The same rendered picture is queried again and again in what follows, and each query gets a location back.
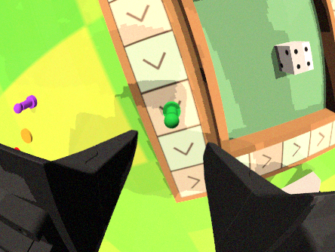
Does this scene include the green game pawn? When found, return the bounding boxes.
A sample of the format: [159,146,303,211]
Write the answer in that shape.
[164,101,180,129]

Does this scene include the white die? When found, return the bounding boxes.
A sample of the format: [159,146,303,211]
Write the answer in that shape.
[274,41,314,75]

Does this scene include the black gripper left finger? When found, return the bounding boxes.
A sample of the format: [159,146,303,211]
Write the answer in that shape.
[0,130,138,252]

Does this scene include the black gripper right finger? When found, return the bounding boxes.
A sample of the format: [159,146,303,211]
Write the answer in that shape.
[203,143,335,252]

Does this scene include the purple game pawn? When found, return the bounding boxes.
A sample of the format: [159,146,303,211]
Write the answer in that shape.
[13,95,37,114]

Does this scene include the orange flat disc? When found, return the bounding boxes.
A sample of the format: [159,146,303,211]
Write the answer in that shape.
[21,129,33,144]

